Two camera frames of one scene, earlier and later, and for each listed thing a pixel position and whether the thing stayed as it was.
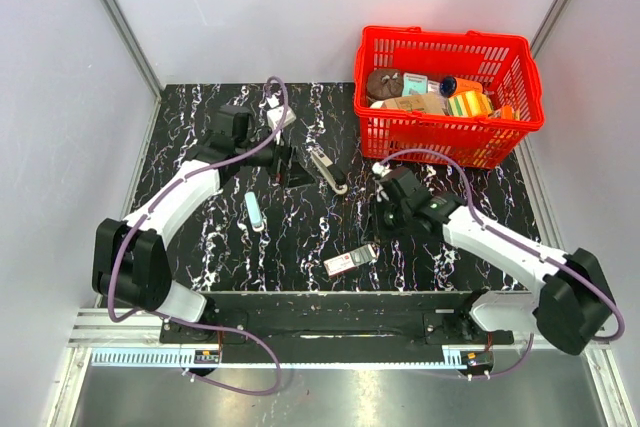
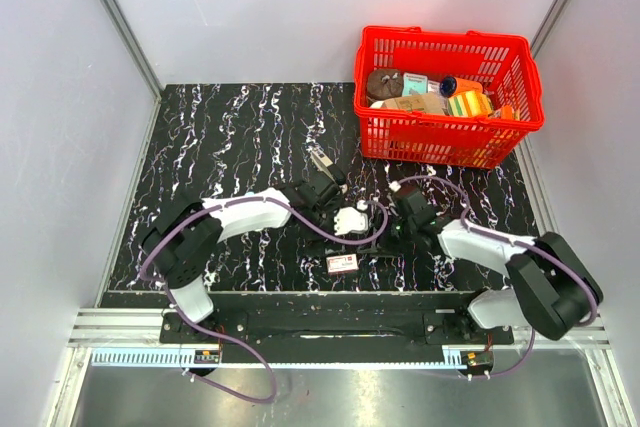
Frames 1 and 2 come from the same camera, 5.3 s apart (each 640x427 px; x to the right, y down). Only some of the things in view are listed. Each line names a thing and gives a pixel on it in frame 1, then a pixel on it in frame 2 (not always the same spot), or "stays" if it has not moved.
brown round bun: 385,83 stays
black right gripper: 384,200 to 387,248
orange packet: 506,112 stays
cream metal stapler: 336,178 stays
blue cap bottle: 451,85 stays
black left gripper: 299,175 to 314,240
